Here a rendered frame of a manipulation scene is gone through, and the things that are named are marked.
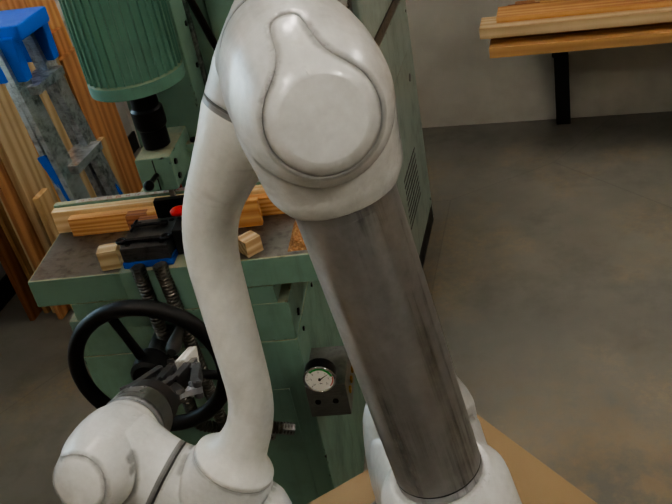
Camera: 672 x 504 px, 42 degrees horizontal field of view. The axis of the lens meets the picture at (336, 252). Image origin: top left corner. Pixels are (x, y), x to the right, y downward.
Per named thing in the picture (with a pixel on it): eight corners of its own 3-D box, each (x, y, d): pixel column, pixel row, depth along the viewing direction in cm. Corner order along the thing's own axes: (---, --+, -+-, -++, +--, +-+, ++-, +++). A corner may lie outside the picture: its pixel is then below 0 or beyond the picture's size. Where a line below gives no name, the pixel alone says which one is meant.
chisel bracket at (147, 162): (146, 200, 168) (133, 160, 163) (164, 166, 179) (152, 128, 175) (183, 196, 166) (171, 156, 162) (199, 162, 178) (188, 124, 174)
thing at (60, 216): (58, 233, 181) (50, 213, 178) (61, 228, 182) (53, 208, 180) (345, 202, 171) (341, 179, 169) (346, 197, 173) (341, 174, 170)
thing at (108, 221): (73, 236, 178) (67, 220, 176) (77, 231, 180) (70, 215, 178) (376, 203, 168) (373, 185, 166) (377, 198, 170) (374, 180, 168)
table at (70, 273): (17, 339, 161) (5, 312, 158) (72, 249, 187) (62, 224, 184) (341, 309, 152) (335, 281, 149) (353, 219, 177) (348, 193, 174)
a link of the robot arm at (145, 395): (90, 400, 116) (107, 384, 122) (102, 464, 118) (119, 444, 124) (155, 396, 114) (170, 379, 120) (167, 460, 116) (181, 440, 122)
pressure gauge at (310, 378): (308, 401, 168) (299, 368, 164) (310, 387, 171) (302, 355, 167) (340, 398, 167) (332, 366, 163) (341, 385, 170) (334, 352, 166)
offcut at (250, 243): (254, 244, 164) (250, 229, 162) (263, 249, 161) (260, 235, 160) (239, 252, 162) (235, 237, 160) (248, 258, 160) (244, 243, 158)
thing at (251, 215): (154, 237, 173) (145, 212, 170) (156, 233, 174) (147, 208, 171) (262, 225, 169) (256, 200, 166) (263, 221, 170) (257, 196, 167)
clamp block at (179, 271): (130, 315, 156) (115, 273, 151) (149, 272, 167) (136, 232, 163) (210, 307, 154) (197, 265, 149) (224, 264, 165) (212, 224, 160)
